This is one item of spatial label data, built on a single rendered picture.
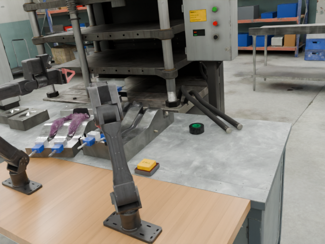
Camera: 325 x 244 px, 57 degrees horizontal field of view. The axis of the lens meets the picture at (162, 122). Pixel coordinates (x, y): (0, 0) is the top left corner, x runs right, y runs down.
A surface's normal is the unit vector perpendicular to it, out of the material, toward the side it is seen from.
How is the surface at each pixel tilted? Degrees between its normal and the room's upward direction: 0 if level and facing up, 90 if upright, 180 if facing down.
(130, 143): 90
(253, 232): 90
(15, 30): 90
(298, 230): 0
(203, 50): 90
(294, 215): 0
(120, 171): 62
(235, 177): 0
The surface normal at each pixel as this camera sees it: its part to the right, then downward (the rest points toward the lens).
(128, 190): 0.20, -0.13
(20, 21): 0.79, 0.15
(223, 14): -0.47, 0.38
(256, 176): -0.11, -0.92
